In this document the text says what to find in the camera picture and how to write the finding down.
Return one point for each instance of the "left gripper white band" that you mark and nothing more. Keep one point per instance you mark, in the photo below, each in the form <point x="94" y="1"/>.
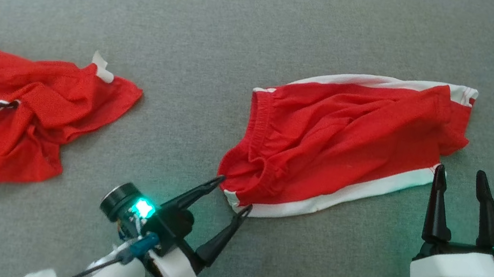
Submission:
<point x="177" y="276"/>

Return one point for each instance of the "red shorts with white stripe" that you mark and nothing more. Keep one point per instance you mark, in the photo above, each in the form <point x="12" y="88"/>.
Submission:
<point x="338" y="139"/>

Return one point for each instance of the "red basketball jersey number 23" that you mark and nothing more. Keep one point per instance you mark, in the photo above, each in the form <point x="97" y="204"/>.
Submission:
<point x="15" y="128"/>

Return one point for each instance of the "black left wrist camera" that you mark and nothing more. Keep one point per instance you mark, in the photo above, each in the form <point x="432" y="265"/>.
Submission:
<point x="171" y="224"/>

